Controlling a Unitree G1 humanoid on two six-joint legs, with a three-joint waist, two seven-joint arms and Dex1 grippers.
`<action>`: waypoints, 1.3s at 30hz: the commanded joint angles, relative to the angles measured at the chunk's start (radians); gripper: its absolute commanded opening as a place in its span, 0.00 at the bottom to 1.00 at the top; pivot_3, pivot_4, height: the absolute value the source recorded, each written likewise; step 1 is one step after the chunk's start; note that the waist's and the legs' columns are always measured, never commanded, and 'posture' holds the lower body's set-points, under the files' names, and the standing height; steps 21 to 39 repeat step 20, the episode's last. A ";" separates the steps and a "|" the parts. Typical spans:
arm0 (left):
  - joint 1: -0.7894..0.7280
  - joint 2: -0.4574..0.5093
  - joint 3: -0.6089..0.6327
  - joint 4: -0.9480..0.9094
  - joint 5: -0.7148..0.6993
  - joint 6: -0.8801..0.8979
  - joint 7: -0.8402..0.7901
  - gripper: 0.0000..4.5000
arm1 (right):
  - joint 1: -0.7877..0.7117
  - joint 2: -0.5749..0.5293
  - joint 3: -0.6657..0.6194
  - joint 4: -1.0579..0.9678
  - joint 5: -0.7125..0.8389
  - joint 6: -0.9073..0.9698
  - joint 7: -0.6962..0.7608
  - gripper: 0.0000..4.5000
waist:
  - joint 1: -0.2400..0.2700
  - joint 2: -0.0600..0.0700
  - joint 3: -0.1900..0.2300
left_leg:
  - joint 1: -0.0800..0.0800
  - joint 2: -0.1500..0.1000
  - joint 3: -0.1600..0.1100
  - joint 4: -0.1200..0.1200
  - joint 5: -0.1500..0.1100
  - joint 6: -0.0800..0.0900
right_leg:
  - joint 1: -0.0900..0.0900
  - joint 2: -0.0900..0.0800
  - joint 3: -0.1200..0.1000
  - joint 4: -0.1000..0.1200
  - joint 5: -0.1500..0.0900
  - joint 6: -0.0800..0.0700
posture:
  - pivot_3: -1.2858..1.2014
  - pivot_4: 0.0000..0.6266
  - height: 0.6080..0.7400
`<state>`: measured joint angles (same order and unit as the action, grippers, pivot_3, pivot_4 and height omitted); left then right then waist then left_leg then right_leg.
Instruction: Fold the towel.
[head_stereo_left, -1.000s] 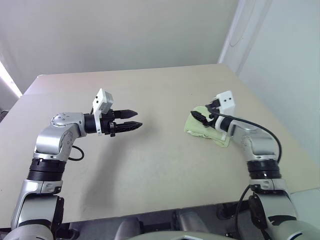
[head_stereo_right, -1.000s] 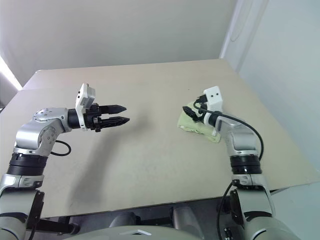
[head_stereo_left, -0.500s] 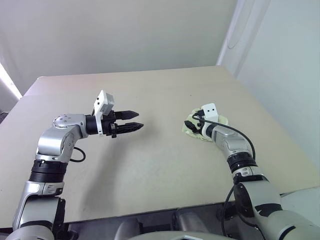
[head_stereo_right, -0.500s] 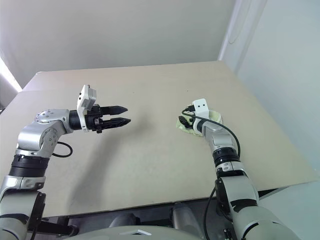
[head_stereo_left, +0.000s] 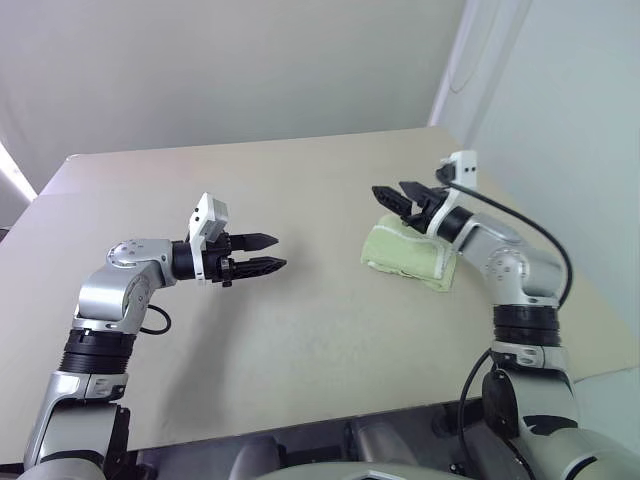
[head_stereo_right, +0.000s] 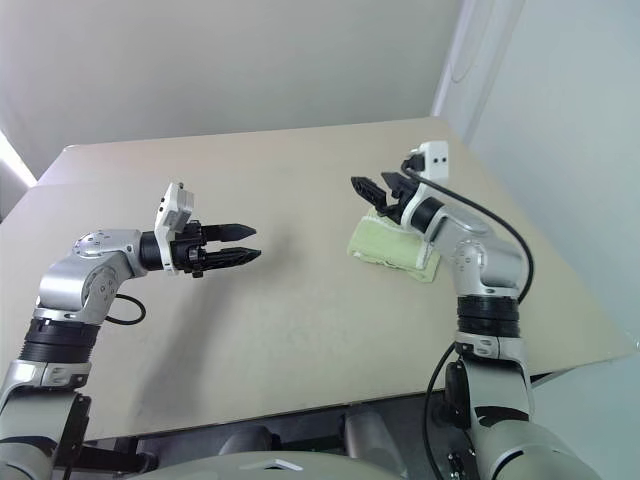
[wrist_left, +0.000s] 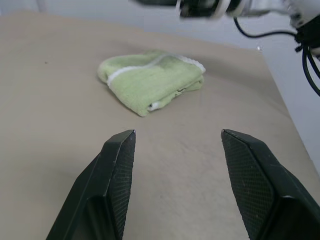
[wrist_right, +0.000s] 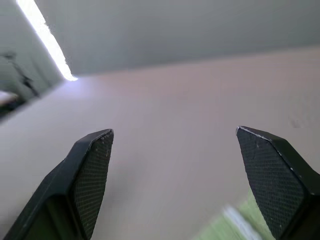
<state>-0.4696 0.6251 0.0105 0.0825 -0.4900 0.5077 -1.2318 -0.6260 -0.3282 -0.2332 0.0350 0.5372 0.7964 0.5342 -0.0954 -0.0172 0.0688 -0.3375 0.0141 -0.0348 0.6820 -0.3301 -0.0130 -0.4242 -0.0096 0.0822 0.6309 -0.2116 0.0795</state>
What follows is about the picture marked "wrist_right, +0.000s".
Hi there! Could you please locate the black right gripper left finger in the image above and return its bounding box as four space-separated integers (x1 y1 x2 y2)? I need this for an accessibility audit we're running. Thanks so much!
2 128 115 240

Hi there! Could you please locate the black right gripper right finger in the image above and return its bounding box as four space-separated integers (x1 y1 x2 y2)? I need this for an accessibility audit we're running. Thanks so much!
235 125 320 240

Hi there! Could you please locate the green towel with white edge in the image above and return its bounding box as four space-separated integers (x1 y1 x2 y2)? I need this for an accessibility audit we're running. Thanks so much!
192 193 276 240

